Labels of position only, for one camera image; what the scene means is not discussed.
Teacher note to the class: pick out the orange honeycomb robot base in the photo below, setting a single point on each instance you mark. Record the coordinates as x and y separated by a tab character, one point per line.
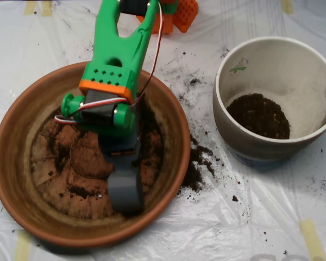
186	13

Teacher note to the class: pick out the beige masking tape strip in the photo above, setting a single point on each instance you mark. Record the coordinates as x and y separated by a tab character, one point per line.
47	9
22	247
312	239
30	8
287	6

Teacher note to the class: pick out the dark soil pile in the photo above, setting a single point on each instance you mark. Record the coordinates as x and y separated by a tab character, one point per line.
152	152

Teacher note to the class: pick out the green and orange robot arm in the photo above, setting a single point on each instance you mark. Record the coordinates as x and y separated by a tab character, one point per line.
106	49

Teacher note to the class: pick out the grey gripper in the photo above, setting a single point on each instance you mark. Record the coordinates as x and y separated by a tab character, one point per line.
127	187

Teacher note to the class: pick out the terracotta plant saucer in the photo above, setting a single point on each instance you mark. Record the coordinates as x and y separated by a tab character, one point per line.
13	163

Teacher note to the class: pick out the white ceramic pot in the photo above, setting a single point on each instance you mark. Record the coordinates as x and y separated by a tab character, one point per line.
288	68

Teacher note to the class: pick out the small dark brown food crumb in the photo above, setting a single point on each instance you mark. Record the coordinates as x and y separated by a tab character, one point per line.
234	198

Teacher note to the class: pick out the clear plastic cover sheet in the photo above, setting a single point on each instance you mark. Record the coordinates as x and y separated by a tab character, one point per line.
233	231

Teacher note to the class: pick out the spilled soil heap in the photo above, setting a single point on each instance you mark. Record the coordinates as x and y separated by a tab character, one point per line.
195	174

